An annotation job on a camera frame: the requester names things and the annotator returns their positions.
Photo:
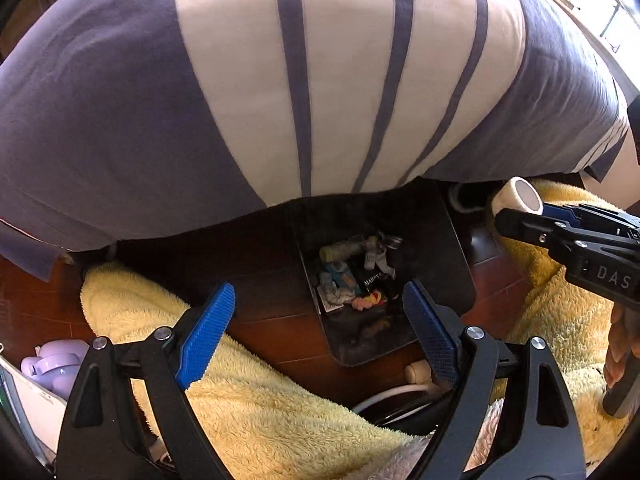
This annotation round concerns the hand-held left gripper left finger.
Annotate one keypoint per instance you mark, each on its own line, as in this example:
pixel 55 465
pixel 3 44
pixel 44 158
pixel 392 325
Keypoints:
pixel 207 332

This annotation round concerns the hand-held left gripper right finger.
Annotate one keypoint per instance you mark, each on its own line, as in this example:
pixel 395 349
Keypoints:
pixel 427 335

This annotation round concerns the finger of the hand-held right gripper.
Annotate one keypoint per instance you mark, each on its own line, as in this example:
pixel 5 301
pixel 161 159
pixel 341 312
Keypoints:
pixel 530 227
pixel 562 212

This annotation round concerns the pink scrunchie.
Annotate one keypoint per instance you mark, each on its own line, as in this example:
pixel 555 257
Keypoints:
pixel 367 302

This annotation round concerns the black trash bin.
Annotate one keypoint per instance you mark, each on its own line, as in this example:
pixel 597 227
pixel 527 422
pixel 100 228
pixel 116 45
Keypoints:
pixel 440 260

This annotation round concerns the cream wrapper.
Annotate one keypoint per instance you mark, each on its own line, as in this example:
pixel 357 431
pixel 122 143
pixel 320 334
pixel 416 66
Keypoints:
pixel 335 296

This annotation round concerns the teal wrapper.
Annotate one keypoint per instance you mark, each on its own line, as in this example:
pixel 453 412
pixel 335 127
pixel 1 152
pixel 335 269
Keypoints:
pixel 339 274

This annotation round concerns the person's right hand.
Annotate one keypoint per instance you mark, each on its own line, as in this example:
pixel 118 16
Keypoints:
pixel 622 345

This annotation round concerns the beige round plug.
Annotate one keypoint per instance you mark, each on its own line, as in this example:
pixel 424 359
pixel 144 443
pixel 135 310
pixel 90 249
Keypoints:
pixel 417 371

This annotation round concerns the yellow fluffy fleece cloth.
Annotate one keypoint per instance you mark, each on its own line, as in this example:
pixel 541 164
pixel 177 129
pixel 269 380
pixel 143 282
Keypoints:
pixel 275 410
pixel 550 320

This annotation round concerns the purple plastic toy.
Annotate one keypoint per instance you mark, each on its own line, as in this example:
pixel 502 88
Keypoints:
pixel 55 360

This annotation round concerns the white flat box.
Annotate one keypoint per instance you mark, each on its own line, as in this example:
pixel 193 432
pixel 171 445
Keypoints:
pixel 30 410

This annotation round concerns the purple white striped duvet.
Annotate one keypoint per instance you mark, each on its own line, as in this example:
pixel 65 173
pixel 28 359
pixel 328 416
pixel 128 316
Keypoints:
pixel 125 110

